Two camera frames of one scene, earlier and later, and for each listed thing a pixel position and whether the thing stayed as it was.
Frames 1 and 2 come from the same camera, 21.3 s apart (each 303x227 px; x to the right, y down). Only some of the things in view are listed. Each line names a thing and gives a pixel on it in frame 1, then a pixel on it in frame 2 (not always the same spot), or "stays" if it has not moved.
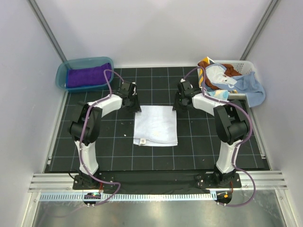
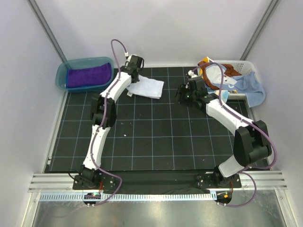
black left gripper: [137, 108] -> [136, 81]
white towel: [155, 126] -> [147, 87]
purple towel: [76, 77] stays
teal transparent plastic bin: [84, 74] stays
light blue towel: [249, 84] stays
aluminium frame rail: [250, 180] stays
